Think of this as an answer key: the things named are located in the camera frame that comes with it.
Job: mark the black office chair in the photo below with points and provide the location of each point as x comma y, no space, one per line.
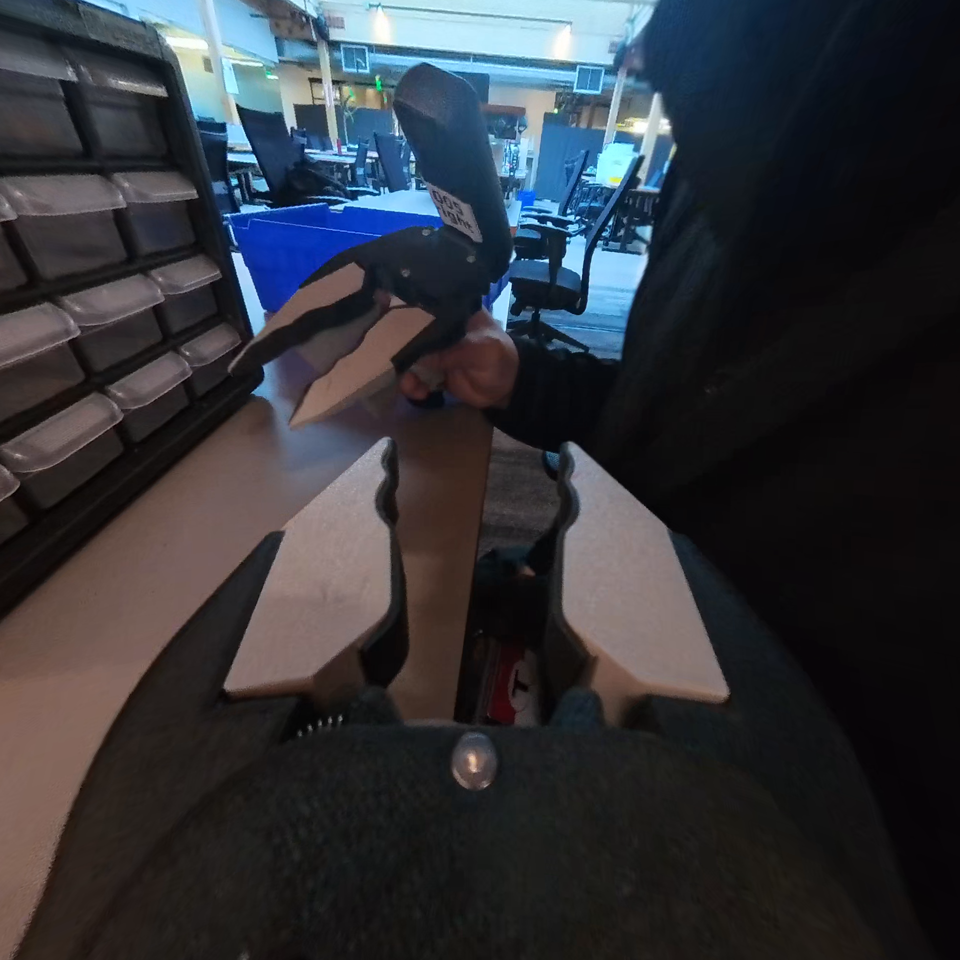
266,150
559,262
390,161

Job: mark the black drawer cabinet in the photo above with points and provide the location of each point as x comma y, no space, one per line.
214,217

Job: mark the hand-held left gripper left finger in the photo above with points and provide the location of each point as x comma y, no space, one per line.
322,592

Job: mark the blue plastic bin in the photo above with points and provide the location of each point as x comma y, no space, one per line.
300,244

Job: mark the person's right forearm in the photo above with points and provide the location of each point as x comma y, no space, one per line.
559,390

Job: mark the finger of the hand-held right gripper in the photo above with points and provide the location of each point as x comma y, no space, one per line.
360,360
315,300

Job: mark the red white object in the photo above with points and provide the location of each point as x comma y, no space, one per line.
517,675

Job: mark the person's right hand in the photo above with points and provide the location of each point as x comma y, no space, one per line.
484,367

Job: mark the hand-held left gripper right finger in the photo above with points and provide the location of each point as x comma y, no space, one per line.
634,592

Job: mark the person's dark clothed body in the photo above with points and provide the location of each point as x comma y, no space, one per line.
787,375

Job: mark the set of clear plastic drawers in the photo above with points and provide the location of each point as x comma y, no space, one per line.
67,225

